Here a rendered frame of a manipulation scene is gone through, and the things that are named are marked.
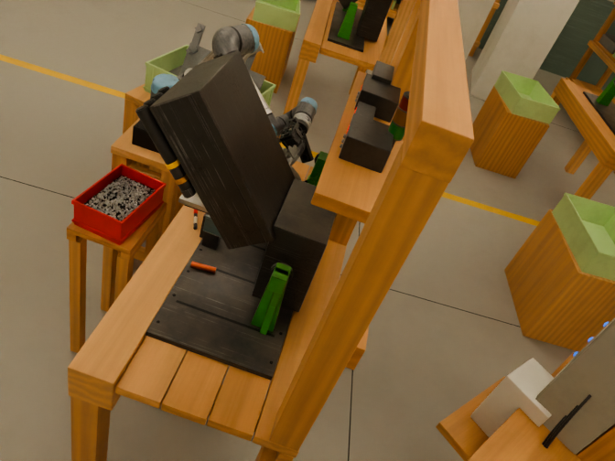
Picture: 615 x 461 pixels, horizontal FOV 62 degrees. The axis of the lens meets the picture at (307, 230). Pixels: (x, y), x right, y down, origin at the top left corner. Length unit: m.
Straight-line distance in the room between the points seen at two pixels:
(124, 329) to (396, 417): 1.66
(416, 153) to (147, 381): 1.08
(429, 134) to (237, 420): 1.05
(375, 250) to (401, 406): 2.03
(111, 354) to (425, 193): 1.09
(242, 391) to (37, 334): 1.44
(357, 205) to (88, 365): 0.89
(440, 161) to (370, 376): 2.21
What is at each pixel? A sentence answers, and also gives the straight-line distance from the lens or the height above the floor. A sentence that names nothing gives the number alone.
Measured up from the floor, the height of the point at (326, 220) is 1.24.
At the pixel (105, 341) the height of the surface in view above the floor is 0.90.
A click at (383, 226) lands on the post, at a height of 1.72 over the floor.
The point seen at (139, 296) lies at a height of 0.90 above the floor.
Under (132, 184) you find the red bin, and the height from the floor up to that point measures 0.88.
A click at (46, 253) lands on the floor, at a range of 3.21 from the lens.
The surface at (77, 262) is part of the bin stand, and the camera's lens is 2.29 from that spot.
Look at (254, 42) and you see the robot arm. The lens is 2.28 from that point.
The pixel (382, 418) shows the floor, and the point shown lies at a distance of 2.87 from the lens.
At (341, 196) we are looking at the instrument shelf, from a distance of 1.32.
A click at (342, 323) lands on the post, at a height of 1.44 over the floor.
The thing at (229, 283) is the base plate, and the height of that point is 0.90.
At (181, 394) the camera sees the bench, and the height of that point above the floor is 0.88.
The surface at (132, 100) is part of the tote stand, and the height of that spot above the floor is 0.77.
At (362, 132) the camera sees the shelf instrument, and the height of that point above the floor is 1.61.
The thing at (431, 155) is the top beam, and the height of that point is 1.89.
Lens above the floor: 2.26
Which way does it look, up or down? 38 degrees down
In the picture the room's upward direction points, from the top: 21 degrees clockwise
